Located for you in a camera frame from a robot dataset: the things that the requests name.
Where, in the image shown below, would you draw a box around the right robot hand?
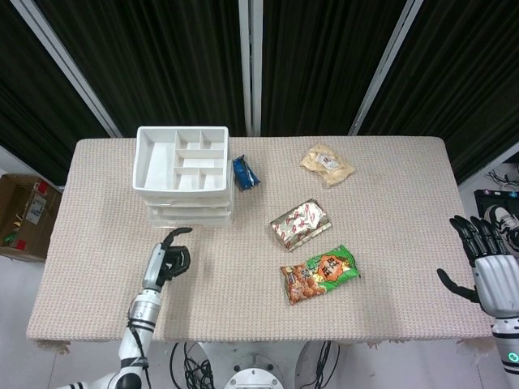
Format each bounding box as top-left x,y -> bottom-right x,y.
436,214 -> 519,318

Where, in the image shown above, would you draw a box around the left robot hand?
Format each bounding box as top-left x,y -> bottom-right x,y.
141,226 -> 194,292

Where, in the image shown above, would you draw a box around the white plastic drawer cabinet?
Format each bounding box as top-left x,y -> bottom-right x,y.
132,125 -> 236,230

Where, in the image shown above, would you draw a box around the white black sneaker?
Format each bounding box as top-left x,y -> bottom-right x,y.
484,202 -> 519,248

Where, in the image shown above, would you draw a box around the beige woven tablecloth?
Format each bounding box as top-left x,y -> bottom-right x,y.
26,136 -> 498,353

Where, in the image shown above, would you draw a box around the blue snack packet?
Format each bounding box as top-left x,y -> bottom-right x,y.
232,155 -> 260,192

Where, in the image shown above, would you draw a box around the brown cardboard box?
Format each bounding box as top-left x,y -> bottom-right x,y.
0,173 -> 62,263

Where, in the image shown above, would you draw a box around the white grey robot torso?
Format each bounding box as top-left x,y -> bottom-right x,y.
174,340 -> 337,389

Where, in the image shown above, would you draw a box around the gold red-patterned snack bag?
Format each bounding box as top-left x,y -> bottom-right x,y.
269,198 -> 333,253

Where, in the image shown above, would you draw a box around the green orange snack bag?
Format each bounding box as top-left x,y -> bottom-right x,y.
280,244 -> 362,306

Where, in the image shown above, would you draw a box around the clear bag pale crackers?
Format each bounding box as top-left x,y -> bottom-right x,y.
299,142 -> 357,188

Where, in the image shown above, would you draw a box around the black pleated curtain panel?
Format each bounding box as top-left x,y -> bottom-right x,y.
36,0 -> 249,139
356,0 -> 519,183
261,0 -> 406,137
0,0 -> 114,186

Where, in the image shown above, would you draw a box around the black cable bundle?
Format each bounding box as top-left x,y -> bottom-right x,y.
310,342 -> 340,389
169,342 -> 216,389

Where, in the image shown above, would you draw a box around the white frame post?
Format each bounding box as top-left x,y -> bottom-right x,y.
348,0 -> 422,137
11,0 -> 122,139
238,0 -> 264,137

